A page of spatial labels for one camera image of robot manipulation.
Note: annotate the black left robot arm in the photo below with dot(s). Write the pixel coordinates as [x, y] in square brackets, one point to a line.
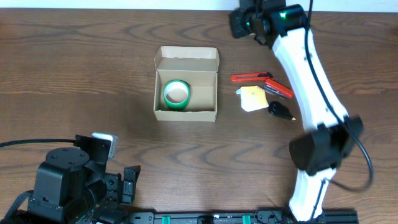
[72, 186]

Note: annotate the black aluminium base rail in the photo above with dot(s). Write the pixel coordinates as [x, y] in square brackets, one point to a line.
[264, 216]

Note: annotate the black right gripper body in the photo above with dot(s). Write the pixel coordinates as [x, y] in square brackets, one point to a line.
[237, 23]

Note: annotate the yellow white sticky note pad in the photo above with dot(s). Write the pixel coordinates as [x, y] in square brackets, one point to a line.
[252, 98]

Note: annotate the green tape roll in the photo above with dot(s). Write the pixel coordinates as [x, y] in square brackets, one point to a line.
[176, 95]

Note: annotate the red box cutter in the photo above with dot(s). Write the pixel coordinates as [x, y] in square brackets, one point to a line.
[251, 77]

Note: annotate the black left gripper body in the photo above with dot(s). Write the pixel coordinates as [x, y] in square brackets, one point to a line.
[127, 187]

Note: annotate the brown cardboard box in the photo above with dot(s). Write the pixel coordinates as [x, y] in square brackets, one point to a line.
[198, 67]

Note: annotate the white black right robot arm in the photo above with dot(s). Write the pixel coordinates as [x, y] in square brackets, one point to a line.
[330, 134]

